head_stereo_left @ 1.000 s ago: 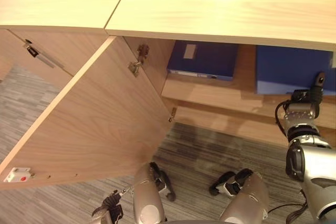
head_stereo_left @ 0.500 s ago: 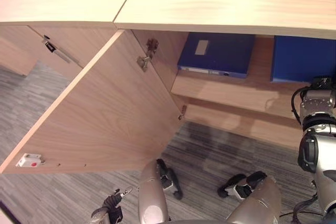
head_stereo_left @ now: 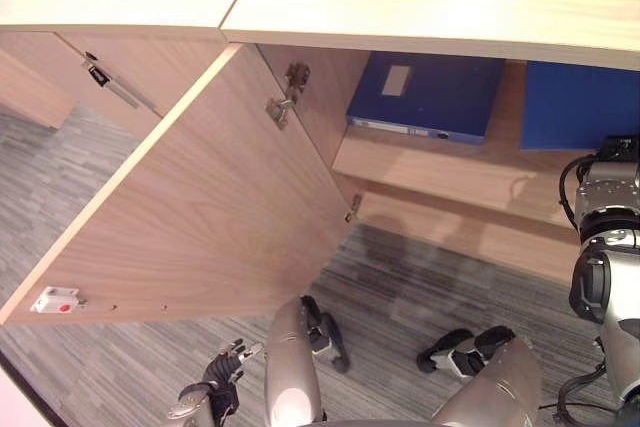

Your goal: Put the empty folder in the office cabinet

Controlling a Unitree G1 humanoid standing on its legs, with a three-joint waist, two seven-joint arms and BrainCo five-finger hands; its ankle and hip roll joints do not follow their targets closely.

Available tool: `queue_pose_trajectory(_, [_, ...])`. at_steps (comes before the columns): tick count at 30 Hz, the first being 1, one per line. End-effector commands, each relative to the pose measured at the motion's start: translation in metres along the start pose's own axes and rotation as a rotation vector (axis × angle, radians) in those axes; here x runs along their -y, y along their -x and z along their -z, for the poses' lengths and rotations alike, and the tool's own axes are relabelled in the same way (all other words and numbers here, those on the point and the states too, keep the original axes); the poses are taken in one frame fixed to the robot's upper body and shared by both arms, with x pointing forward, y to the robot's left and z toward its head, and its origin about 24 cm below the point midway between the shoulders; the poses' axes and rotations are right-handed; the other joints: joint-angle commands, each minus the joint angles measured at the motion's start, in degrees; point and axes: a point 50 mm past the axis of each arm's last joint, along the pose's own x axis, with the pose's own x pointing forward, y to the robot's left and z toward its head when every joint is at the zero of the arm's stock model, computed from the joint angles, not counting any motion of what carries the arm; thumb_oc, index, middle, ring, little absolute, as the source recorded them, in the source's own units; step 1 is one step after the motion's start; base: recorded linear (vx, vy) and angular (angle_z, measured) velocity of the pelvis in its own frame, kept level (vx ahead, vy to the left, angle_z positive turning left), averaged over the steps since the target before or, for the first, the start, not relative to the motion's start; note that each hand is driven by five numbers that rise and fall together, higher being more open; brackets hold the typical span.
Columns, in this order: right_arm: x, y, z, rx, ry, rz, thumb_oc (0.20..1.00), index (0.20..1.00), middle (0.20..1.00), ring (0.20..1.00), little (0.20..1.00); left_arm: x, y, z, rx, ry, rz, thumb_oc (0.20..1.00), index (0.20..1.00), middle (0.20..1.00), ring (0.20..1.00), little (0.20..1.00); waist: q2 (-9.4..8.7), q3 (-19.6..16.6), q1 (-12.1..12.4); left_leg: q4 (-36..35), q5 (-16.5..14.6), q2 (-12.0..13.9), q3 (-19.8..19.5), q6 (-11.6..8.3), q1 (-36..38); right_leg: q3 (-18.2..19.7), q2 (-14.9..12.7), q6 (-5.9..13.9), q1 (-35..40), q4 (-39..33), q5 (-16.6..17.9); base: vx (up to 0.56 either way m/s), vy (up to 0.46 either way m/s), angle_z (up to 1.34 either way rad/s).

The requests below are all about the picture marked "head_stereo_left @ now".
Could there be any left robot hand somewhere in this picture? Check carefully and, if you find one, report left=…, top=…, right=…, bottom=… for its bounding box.
left=166, top=338, right=264, bottom=421

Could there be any plain blue box folder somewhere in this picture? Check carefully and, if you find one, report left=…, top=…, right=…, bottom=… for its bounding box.
left=518, top=60, right=640, bottom=153

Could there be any wooden cabinet door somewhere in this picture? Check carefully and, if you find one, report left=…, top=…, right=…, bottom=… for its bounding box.
left=0, top=43, right=363, bottom=327

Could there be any wooden cabinet shelf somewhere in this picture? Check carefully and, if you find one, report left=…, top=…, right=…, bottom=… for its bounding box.
left=331, top=60, right=582, bottom=229

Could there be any blue box folder with label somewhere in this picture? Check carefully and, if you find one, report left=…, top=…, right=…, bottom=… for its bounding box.
left=345, top=51, right=506, bottom=146

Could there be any silver left robot leg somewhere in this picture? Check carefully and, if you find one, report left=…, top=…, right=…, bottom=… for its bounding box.
left=263, top=295, right=327, bottom=424

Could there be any silver robot leg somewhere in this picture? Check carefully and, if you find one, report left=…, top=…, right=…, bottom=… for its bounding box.
left=263, top=295, right=327, bottom=424
left=431, top=336, right=544, bottom=427

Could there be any dark left robot foot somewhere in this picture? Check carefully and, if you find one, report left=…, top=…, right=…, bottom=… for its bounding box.
left=299, top=294, right=352, bottom=374

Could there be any dark robot foot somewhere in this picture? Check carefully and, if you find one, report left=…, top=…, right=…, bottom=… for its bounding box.
left=299, top=294, right=352, bottom=374
left=416, top=325, right=517, bottom=378

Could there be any white latch with red button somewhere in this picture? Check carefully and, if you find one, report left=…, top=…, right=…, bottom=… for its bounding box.
left=29, top=286, right=89, bottom=315

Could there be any small silver door hinge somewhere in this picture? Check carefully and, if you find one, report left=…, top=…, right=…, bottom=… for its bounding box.
left=344, top=193, right=363, bottom=222

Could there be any dark right robot foot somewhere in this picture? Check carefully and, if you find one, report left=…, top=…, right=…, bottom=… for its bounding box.
left=416, top=325, right=517, bottom=378

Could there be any large silver door hinge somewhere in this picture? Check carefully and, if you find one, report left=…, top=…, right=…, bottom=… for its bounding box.
left=264, top=62, right=311, bottom=131

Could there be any silver right robot leg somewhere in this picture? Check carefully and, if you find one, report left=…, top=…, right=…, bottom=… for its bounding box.
left=431, top=336, right=544, bottom=427

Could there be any black and silver door fitting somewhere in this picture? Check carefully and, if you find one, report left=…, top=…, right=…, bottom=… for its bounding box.
left=80, top=51, right=142, bottom=110

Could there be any black cable on floor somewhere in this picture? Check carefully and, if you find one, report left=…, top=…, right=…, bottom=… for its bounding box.
left=552, top=365, right=610, bottom=414

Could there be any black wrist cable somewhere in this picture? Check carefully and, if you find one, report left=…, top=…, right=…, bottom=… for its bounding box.
left=558, top=156, right=589, bottom=231

